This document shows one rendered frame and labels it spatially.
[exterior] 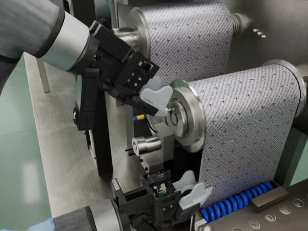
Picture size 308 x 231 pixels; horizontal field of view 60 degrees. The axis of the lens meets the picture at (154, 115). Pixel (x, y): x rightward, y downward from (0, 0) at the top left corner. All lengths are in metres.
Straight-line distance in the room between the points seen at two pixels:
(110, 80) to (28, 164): 2.09
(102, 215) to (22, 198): 1.75
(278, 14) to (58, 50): 0.55
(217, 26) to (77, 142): 0.66
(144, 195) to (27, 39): 0.33
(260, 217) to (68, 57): 0.51
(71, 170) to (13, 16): 0.67
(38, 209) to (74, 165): 1.17
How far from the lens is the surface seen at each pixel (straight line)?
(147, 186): 0.51
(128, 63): 0.41
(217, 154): 0.55
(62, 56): 0.38
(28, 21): 0.37
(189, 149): 0.54
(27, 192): 2.25
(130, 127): 0.94
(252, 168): 0.67
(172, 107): 0.52
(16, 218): 2.12
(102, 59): 0.42
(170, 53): 0.67
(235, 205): 0.66
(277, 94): 0.59
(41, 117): 1.27
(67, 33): 0.38
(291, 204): 0.72
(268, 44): 0.78
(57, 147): 1.07
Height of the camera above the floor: 1.53
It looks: 32 degrees down
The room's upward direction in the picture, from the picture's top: straight up
